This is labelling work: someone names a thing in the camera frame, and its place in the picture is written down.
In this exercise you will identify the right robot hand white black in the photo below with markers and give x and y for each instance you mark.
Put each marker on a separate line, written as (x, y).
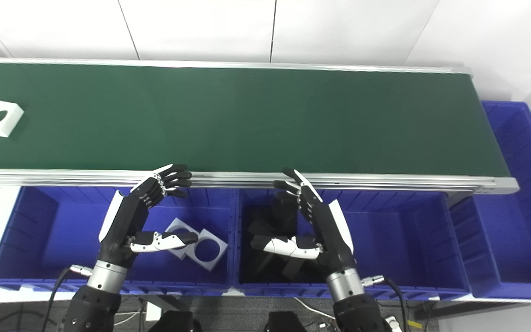
(332, 235)

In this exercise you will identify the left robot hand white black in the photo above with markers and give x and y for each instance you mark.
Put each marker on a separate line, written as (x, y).
(125, 221)

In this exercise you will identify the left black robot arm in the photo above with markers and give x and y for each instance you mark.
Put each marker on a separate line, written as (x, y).
(92, 309)

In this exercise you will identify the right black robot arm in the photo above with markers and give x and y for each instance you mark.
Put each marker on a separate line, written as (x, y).
(357, 309)

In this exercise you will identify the blue plastic bin white parts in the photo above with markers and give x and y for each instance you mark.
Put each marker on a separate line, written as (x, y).
(62, 240)

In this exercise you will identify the blue plastic bin black parts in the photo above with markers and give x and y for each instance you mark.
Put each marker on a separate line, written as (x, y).
(399, 244)

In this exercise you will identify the black plastic part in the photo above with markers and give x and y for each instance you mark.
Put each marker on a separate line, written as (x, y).
(270, 267)

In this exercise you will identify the empty blue plastic bin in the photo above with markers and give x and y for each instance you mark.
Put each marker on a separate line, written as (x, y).
(523, 221)

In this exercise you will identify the small white box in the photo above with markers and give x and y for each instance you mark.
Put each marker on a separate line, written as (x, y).
(153, 311)

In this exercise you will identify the black right robot leg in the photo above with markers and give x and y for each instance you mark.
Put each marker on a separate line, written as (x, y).
(286, 323)

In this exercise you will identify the black robot leg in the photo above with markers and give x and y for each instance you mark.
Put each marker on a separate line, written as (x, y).
(175, 323)
(286, 323)

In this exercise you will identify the black left robot leg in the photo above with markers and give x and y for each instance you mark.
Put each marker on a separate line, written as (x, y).
(175, 323)

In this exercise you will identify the green conveyor belt aluminium frame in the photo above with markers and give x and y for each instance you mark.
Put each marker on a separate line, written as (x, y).
(247, 120)

